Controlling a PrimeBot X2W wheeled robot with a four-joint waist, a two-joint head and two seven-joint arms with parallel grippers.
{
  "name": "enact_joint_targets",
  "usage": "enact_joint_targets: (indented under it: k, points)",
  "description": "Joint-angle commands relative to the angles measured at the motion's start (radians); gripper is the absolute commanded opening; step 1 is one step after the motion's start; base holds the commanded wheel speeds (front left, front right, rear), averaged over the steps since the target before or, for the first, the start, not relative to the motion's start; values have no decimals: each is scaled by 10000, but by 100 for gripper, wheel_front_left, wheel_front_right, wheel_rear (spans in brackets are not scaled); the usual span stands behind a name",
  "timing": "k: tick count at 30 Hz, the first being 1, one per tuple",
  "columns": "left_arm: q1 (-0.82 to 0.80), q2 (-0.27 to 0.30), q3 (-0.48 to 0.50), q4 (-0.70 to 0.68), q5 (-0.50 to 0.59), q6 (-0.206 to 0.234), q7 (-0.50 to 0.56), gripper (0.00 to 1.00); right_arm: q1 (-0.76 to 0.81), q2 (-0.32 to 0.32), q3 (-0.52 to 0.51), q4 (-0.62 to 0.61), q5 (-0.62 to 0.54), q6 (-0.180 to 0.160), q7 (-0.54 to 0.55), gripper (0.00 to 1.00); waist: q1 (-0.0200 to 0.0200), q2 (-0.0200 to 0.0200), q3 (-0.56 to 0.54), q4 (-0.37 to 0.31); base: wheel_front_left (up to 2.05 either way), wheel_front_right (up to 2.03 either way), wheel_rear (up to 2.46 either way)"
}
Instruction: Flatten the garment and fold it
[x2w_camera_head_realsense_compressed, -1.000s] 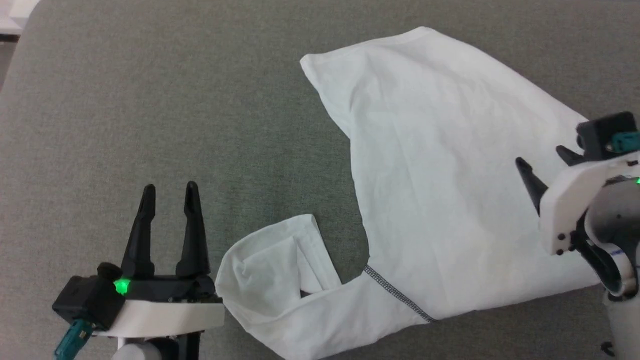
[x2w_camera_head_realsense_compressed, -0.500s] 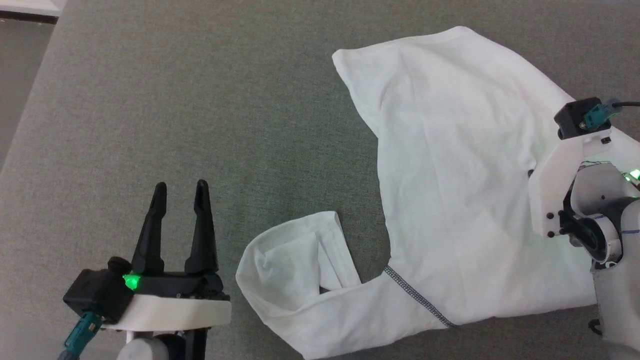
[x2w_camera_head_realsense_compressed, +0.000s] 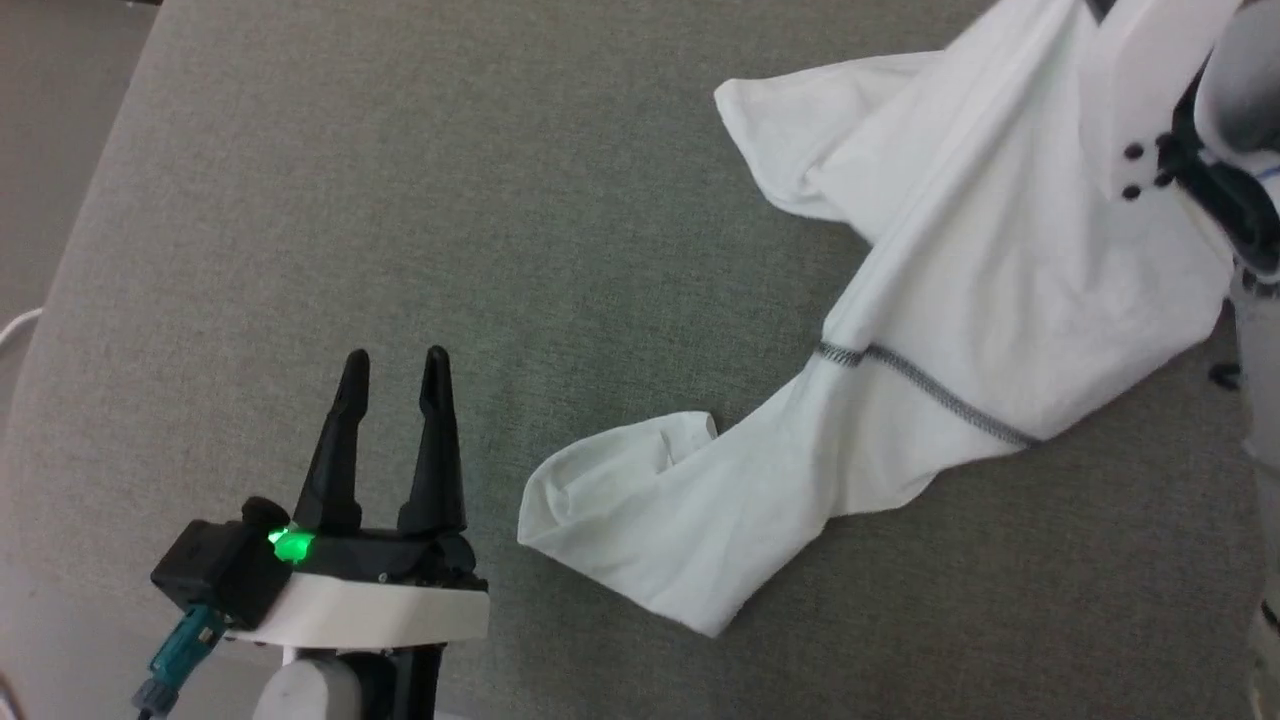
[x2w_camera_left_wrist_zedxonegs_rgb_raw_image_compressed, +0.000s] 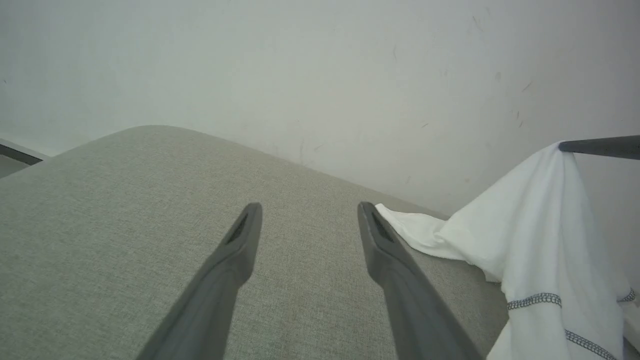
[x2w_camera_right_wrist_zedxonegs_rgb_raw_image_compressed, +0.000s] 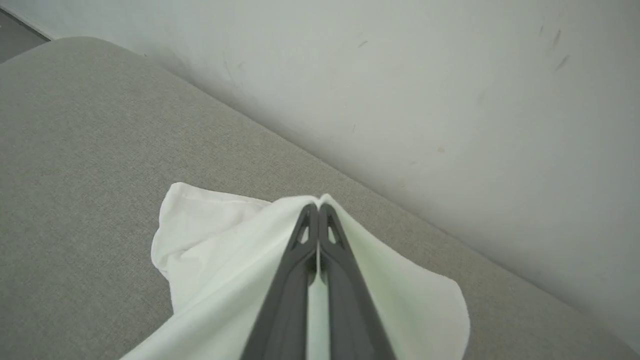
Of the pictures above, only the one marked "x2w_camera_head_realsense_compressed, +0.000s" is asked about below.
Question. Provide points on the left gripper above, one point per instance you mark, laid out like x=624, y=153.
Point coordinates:
x=370, y=610

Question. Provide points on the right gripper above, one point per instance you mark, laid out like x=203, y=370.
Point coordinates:
x=1150, y=80

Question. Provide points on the white long-sleeve garment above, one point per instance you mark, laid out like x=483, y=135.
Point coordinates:
x=1000, y=260

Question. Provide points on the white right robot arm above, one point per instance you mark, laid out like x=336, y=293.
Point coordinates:
x=1250, y=100

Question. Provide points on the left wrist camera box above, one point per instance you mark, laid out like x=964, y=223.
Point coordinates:
x=215, y=565

